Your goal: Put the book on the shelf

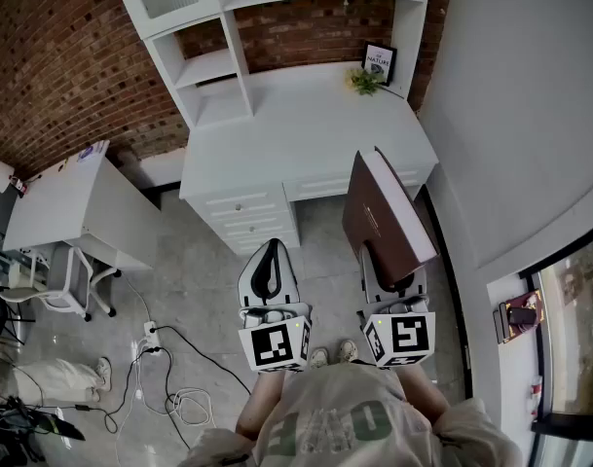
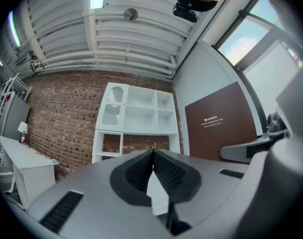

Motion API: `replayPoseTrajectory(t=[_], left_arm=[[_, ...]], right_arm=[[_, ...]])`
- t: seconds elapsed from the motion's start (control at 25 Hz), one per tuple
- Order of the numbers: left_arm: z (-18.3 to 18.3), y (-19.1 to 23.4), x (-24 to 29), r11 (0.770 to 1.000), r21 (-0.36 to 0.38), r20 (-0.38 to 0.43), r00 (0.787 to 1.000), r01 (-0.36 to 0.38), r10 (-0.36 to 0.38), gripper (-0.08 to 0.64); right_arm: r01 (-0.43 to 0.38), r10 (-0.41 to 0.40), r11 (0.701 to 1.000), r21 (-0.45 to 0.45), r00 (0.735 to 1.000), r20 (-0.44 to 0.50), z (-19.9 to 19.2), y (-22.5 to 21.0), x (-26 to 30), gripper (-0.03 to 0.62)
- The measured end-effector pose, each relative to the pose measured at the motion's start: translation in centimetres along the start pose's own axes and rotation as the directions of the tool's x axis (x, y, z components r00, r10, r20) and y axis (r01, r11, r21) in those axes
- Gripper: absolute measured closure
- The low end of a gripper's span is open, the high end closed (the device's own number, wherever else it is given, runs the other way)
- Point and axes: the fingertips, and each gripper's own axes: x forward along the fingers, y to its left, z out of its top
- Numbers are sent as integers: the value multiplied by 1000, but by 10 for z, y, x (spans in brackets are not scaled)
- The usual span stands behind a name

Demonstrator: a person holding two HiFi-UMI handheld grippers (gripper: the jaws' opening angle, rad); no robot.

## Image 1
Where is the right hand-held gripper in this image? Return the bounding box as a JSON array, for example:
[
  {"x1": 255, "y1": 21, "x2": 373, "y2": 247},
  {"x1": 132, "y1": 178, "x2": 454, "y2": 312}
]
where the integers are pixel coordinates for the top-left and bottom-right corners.
[{"x1": 356, "y1": 243, "x2": 436, "y2": 370}]

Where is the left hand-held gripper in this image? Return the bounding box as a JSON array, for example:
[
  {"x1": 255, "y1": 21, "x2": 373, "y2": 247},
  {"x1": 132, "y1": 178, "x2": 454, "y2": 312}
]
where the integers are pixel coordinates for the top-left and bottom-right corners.
[{"x1": 237, "y1": 238, "x2": 313, "y2": 374}]

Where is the brown book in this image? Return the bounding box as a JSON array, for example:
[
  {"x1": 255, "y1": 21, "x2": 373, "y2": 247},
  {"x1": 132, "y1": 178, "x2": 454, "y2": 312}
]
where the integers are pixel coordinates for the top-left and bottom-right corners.
[{"x1": 341, "y1": 146, "x2": 441, "y2": 289}]

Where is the person's left forearm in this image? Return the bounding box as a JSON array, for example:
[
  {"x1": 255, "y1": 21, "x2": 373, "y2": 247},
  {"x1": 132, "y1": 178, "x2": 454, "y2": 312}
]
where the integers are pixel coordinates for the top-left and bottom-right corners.
[{"x1": 235, "y1": 370, "x2": 287, "y2": 440}]

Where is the person's right forearm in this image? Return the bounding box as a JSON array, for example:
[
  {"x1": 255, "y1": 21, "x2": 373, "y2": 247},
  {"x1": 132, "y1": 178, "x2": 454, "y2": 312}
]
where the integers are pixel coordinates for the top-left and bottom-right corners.
[{"x1": 397, "y1": 362, "x2": 453, "y2": 432}]

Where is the white drawer front with knob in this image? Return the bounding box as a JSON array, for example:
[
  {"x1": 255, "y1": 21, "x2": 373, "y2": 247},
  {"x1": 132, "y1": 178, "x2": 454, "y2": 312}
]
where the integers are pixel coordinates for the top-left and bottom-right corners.
[
  {"x1": 210, "y1": 209, "x2": 295, "y2": 238},
  {"x1": 225, "y1": 230, "x2": 301, "y2": 257},
  {"x1": 191, "y1": 185, "x2": 287, "y2": 219}
]

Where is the white desk with hutch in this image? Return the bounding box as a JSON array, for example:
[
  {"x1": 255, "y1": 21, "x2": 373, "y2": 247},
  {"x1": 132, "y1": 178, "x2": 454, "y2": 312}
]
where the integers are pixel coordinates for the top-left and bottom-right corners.
[{"x1": 109, "y1": 0, "x2": 441, "y2": 257}]

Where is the person's right shoe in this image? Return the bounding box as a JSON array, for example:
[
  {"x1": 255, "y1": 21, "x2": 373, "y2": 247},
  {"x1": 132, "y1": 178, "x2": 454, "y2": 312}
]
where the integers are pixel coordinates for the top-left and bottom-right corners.
[{"x1": 336, "y1": 339, "x2": 360, "y2": 365}]

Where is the red box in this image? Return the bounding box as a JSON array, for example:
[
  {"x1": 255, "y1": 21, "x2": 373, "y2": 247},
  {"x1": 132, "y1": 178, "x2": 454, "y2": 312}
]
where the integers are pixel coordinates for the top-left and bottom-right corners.
[{"x1": 492, "y1": 288, "x2": 544, "y2": 345}]

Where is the small black device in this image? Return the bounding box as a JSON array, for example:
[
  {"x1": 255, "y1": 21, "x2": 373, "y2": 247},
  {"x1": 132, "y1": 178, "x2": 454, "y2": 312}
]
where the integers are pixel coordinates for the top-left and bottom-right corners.
[{"x1": 506, "y1": 305, "x2": 537, "y2": 329}]

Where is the person's beige printed shirt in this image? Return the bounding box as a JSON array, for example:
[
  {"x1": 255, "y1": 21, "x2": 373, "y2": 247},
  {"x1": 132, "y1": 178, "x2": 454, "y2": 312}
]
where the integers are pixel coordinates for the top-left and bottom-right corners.
[{"x1": 177, "y1": 361, "x2": 524, "y2": 467}]

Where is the small green plant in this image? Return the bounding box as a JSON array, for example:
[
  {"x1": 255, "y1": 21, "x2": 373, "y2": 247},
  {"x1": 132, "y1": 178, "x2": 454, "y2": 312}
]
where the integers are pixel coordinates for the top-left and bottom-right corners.
[{"x1": 345, "y1": 67, "x2": 386, "y2": 97}]

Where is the white office chair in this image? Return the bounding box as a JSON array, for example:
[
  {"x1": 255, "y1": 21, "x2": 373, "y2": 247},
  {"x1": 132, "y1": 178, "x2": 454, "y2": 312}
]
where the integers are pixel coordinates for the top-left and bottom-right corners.
[{"x1": 0, "y1": 243, "x2": 123, "y2": 323}]

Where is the white side table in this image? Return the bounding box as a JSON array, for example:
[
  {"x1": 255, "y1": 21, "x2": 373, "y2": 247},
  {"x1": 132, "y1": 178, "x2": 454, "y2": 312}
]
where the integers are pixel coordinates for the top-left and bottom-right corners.
[{"x1": 2, "y1": 139, "x2": 162, "y2": 272}]

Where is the black framed picture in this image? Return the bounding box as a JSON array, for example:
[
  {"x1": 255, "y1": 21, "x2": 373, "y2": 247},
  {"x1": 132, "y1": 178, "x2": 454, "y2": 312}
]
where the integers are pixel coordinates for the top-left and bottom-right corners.
[{"x1": 361, "y1": 41, "x2": 398, "y2": 87}]

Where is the blue and white booklet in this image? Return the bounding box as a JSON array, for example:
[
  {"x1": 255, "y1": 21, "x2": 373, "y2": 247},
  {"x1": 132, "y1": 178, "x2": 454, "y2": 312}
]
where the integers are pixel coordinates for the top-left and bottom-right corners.
[{"x1": 75, "y1": 139, "x2": 111, "y2": 164}]

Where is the black tripod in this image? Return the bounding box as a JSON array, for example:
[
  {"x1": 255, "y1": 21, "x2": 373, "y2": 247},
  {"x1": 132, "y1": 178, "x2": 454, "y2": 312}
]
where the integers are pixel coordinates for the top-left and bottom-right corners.
[{"x1": 0, "y1": 395, "x2": 87, "y2": 467}]

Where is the white power strip with cables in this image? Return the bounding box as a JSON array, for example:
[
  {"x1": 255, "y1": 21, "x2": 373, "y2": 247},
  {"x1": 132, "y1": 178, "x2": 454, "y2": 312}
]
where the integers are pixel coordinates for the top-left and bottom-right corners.
[{"x1": 103, "y1": 325, "x2": 254, "y2": 451}]

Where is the coiled white cable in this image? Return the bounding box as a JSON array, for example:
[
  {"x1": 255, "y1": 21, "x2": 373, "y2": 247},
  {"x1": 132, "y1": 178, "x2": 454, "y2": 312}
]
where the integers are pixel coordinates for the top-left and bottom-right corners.
[{"x1": 170, "y1": 386, "x2": 217, "y2": 428}]

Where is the white wall panel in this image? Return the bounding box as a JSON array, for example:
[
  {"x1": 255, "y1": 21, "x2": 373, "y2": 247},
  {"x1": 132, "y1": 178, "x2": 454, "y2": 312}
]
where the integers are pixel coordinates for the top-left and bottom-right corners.
[{"x1": 0, "y1": 160, "x2": 18, "y2": 195}]

